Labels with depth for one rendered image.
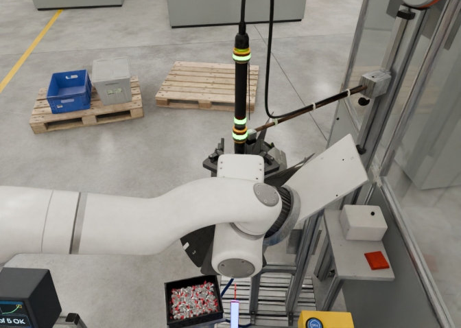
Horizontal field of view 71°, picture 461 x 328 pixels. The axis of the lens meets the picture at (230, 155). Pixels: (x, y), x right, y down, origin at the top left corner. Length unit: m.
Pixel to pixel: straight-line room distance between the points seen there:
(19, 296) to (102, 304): 1.39
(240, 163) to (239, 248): 0.22
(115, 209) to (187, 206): 0.10
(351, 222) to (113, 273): 1.71
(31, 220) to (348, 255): 1.33
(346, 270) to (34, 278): 1.16
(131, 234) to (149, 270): 2.02
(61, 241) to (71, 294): 2.11
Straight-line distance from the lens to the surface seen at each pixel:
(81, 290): 2.59
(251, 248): 0.53
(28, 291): 1.14
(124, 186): 3.11
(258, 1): 6.60
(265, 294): 2.29
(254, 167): 0.67
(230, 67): 4.63
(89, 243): 0.50
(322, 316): 1.18
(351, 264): 1.57
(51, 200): 0.50
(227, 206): 0.47
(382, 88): 1.37
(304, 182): 1.38
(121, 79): 3.81
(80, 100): 3.97
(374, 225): 1.59
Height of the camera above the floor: 2.13
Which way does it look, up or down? 41 degrees down
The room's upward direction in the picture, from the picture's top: straight up
